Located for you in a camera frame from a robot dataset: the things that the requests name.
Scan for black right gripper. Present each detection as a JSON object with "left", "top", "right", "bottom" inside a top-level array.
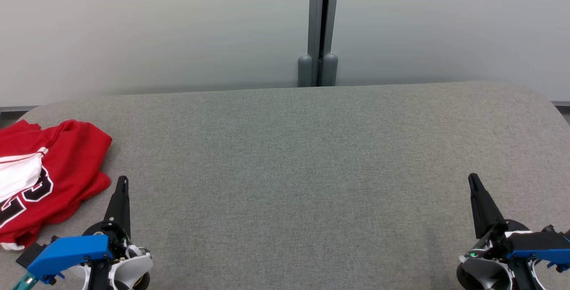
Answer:
[{"left": 465, "top": 173, "right": 531, "bottom": 257}]

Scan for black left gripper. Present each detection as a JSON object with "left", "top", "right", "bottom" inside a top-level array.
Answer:
[{"left": 82, "top": 176, "right": 132, "bottom": 260}]

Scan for red jersey with white trim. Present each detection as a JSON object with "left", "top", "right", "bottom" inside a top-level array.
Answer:
[{"left": 0, "top": 120, "right": 113, "bottom": 241}]

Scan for left camera cable teal plug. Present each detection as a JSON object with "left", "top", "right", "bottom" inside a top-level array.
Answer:
[{"left": 11, "top": 272, "right": 40, "bottom": 290}]

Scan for grey rounded post foot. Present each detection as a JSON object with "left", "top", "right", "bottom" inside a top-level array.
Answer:
[
  {"left": 322, "top": 53, "right": 339, "bottom": 87},
  {"left": 297, "top": 55, "right": 314, "bottom": 88}
]

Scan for grey metal partition post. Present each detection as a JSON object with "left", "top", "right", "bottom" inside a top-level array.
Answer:
[{"left": 307, "top": 0, "right": 342, "bottom": 87}]

